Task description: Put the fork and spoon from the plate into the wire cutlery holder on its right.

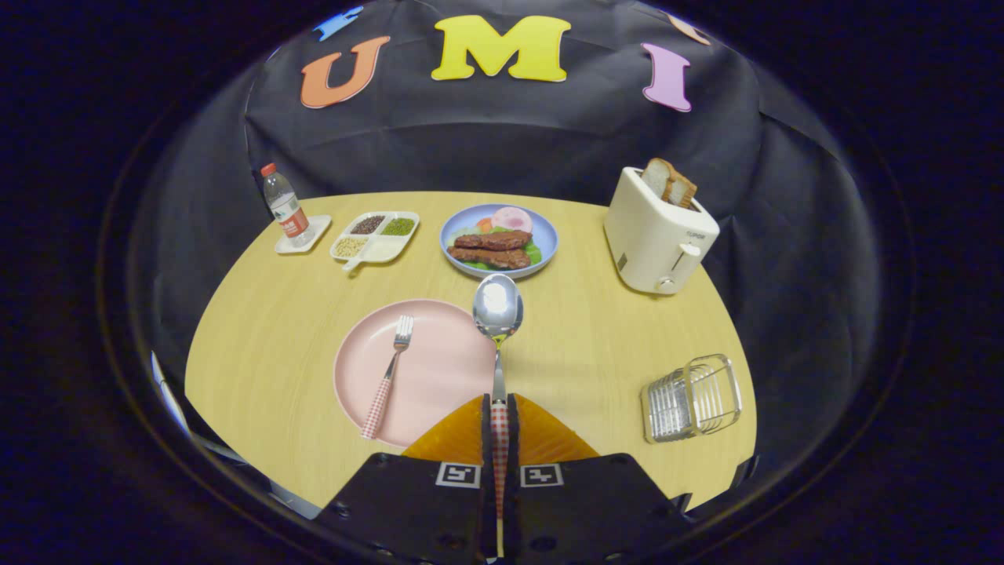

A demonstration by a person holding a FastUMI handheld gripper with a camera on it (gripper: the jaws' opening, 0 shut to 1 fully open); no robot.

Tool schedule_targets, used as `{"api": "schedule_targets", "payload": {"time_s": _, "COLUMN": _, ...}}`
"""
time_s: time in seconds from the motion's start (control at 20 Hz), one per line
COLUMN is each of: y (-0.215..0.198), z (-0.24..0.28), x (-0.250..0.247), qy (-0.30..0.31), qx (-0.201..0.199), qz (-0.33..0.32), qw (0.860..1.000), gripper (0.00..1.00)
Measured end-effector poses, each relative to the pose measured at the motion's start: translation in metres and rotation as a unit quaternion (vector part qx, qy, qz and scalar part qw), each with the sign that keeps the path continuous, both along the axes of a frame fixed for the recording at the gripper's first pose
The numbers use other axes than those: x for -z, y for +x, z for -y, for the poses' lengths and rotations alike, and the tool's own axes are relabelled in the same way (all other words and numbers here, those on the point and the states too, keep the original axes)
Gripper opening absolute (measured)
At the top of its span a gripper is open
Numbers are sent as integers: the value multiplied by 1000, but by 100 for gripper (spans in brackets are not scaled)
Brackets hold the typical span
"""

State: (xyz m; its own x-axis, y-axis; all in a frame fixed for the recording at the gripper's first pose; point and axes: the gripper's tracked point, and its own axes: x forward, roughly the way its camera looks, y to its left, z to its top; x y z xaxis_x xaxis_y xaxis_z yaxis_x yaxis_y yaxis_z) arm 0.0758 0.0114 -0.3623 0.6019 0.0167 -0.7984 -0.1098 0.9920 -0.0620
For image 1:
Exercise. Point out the brown meat patty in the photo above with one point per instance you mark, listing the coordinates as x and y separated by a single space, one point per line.
494 240
490 257

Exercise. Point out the white toaster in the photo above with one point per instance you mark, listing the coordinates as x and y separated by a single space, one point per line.
643 235

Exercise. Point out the white square coaster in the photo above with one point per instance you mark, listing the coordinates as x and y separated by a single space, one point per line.
318 227

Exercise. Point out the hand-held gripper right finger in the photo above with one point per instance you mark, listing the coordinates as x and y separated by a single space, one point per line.
513 439

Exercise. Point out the dark red beans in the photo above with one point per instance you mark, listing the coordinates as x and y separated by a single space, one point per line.
367 224

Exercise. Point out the clear water bottle red cap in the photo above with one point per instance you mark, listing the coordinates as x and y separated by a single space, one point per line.
286 208

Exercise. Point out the orange carrot slice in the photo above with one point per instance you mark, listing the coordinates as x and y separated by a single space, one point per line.
484 225

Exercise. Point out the pale soybeans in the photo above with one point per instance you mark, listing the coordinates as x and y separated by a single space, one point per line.
351 247

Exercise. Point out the green mung beans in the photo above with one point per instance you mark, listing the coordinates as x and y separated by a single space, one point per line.
399 227

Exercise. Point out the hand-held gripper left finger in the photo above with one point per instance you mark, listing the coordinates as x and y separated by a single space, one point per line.
486 439

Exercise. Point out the toast slice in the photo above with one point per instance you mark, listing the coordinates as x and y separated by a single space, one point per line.
655 179
684 192

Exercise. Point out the white divided tray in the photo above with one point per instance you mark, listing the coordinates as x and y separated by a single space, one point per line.
384 249

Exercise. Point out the white flat panel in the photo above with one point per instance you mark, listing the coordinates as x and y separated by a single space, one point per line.
169 392

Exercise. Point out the blue round plate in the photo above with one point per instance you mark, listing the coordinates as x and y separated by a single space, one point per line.
549 237

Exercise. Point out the pink round plate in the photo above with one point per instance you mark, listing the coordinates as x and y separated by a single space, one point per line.
439 377

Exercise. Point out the pink ham slice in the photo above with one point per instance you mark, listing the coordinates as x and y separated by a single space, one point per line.
512 220

